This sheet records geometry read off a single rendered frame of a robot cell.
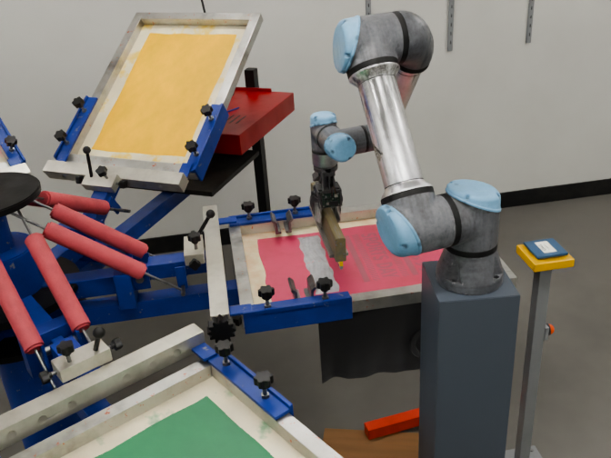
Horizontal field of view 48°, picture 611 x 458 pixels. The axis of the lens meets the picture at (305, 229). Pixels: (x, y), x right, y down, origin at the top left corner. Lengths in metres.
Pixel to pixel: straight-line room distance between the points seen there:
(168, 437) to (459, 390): 0.68
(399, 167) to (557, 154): 3.33
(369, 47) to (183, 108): 1.31
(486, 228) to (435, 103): 2.81
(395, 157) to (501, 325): 0.45
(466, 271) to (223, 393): 0.64
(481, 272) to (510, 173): 3.12
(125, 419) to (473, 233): 0.89
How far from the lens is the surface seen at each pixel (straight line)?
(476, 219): 1.49
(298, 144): 4.15
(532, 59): 4.45
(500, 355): 1.67
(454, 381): 1.68
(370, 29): 1.54
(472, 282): 1.55
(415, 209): 1.44
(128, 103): 2.85
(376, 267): 2.14
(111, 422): 1.67
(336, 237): 1.92
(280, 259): 2.21
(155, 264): 2.10
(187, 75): 2.82
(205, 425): 1.63
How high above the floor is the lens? 2.05
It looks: 27 degrees down
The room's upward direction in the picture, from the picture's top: 4 degrees counter-clockwise
